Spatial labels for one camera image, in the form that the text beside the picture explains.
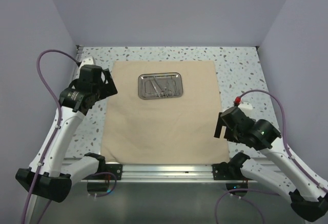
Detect beige cloth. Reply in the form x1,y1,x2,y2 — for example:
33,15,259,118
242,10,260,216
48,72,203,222
100,61,229,165

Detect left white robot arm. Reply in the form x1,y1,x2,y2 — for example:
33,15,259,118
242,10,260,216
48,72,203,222
15,64,117,202

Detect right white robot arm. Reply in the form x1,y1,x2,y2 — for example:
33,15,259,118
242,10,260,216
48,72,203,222
212,105,327,222

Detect steel instrument tray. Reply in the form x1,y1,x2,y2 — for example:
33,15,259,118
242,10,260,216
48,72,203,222
138,72,183,100

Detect steel scissors in tray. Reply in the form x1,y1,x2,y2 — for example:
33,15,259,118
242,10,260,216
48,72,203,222
159,79,178,98

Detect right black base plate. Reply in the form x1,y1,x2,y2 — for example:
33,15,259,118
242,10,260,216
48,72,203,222
211,162,250,180

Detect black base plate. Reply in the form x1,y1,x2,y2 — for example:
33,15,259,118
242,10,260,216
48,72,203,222
211,162,250,180
76,162,123,182

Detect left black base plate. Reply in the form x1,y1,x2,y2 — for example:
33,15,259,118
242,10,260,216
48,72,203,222
76,162,123,182

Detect aluminium rail frame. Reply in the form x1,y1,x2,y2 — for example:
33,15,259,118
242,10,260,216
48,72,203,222
20,45,307,224

